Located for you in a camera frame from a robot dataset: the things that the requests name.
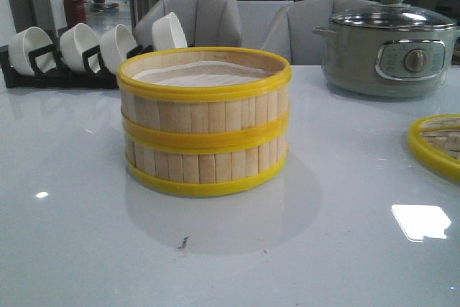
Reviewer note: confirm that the bamboo steamer basket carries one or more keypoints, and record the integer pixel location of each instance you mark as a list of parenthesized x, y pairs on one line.
[(201, 120), (206, 175)]

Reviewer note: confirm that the bamboo steamer lid yellow rim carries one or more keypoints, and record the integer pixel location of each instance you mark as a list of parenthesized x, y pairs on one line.
[(434, 141)]

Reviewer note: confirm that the grey chair left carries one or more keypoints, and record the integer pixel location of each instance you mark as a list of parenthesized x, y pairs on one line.
[(206, 23)]

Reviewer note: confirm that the grey chair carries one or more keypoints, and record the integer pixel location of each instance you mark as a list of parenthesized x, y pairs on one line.
[(290, 33), (206, 23)]

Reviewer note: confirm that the white bowl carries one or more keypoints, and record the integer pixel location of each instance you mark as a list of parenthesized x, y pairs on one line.
[(167, 33), (74, 42), (114, 45), (21, 44)]

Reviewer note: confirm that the grey chair right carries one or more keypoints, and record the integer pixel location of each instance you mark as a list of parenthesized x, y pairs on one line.
[(290, 33)]

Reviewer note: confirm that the grey-green electric cooking pot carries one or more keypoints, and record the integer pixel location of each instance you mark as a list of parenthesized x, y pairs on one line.
[(395, 63)]

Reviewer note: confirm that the black bowl rack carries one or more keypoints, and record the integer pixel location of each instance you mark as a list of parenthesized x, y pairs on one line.
[(50, 71)]

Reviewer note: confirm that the red bin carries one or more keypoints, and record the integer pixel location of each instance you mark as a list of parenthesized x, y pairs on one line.
[(74, 12)]

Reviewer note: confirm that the glass pot lid with knob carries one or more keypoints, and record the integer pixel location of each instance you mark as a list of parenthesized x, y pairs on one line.
[(394, 15)]

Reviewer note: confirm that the white bowl far left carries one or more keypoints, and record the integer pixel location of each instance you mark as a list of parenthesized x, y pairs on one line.
[(21, 44)]

